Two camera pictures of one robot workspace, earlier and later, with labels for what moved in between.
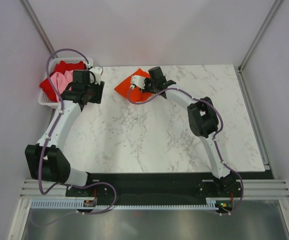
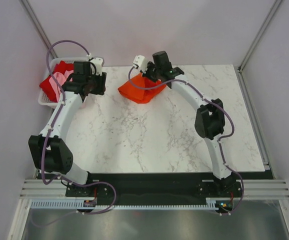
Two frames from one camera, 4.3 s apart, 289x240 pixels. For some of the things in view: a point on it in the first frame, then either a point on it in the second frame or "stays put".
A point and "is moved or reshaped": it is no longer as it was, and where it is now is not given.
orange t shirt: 135,94 is moved or reshaped
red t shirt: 60,67 stays put
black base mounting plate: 152,185 stays put
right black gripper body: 149,86 → 152,73
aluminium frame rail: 252,189 stays put
